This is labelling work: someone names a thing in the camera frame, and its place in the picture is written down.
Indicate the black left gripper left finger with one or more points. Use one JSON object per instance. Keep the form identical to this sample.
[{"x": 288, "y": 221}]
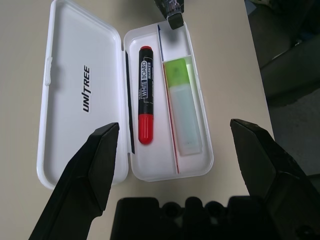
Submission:
[{"x": 85, "y": 180}]

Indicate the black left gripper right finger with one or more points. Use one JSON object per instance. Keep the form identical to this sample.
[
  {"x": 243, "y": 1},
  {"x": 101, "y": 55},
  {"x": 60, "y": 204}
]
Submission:
[{"x": 270, "y": 170}]

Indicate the red black whiteboard marker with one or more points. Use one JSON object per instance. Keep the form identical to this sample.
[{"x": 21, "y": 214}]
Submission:
[{"x": 146, "y": 100}]

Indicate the white eraser with green cap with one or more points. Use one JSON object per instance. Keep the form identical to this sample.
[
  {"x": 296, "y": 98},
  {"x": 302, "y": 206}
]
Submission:
[{"x": 186, "y": 112}]

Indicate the white plastic pencil case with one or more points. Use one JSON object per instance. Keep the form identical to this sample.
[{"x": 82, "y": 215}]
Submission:
[{"x": 75, "y": 50}]

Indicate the small dark grey block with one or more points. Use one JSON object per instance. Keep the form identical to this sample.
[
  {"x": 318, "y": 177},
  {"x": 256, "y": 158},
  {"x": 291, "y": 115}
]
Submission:
[{"x": 176, "y": 22}]

